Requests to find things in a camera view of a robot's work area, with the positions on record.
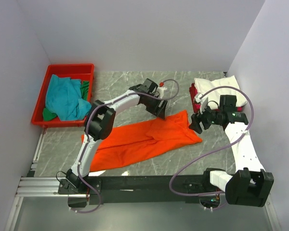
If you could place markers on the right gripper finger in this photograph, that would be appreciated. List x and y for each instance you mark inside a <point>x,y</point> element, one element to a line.
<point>195,118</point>
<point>195,126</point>

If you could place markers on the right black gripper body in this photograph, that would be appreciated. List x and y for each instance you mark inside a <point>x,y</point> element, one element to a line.
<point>209,117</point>

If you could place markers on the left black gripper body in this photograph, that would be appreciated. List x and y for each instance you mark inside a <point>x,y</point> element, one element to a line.
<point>151,105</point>

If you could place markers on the orange t shirt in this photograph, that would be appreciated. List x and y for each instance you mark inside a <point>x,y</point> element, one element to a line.
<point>134,143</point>

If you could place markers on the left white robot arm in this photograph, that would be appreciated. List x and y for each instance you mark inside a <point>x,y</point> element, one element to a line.
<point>99,125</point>

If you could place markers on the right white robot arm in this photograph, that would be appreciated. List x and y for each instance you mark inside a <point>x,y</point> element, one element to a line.
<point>251,184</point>

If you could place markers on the folded red t shirt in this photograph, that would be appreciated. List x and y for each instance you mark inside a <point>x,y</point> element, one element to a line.
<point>215,97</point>

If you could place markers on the black mounting base bar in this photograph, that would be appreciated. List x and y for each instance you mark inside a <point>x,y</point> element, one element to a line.
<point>140,189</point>

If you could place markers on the red plastic bin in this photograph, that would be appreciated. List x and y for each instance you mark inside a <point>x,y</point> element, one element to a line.
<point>83,72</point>

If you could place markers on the blue t shirt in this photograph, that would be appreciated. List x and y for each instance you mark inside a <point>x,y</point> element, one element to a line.
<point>65,98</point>

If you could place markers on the green t shirt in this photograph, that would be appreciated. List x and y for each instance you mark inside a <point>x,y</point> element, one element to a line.
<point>85,89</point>

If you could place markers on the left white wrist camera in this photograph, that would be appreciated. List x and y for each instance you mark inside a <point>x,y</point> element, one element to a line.
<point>160,92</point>

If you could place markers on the aluminium rail frame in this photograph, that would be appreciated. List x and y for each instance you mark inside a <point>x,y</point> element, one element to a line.
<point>48,187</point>

